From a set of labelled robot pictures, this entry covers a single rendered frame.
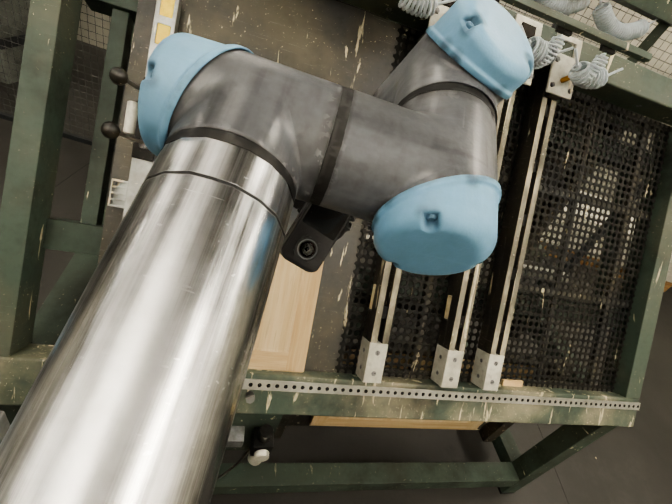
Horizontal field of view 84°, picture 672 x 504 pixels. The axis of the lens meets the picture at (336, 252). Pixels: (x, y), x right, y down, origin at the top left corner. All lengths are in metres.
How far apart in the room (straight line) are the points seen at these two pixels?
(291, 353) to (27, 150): 0.84
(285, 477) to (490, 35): 1.73
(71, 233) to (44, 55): 0.42
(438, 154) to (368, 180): 0.04
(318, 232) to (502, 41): 0.22
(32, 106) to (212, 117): 0.97
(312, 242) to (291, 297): 0.75
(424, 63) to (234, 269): 0.20
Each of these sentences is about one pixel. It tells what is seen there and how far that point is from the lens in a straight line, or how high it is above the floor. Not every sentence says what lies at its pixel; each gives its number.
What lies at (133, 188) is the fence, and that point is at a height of 1.28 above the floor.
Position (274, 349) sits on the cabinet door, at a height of 0.94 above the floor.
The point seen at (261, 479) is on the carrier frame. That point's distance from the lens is 1.81.
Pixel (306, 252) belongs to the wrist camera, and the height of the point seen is 1.63.
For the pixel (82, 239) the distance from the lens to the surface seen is 1.20.
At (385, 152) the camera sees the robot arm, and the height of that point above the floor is 1.79.
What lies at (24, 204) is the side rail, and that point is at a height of 1.21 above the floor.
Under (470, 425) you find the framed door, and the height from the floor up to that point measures 0.30.
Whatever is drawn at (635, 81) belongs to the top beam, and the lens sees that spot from 1.76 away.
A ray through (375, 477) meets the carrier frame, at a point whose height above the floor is 0.18.
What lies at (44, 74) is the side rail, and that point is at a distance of 1.17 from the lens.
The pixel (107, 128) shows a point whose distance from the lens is 0.99.
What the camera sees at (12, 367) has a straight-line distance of 1.22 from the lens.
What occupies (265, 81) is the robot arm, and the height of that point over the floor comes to 1.80.
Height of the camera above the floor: 1.86
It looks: 36 degrees down
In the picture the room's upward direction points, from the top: 22 degrees clockwise
